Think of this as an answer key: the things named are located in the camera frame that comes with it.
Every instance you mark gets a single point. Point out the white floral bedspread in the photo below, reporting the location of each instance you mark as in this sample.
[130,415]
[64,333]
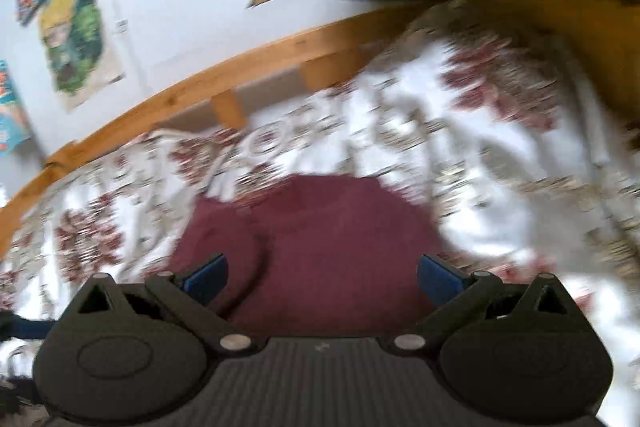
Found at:
[493,124]

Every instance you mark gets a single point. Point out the maroon garment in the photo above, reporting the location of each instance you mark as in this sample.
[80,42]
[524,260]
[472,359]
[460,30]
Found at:
[314,256]

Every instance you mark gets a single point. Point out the blue poster at left edge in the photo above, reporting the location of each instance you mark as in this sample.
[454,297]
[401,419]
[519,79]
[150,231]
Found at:
[14,126]

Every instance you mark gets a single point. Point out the blond cartoon character poster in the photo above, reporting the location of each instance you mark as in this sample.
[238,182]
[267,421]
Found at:
[81,57]

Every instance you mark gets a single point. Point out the wooden bed frame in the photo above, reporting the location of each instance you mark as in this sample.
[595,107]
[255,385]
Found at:
[605,33]

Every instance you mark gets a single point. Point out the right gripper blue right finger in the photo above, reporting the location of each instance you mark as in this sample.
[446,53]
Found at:
[439,281]

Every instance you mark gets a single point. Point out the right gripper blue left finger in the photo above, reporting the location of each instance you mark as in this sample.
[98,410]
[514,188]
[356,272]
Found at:
[204,284]

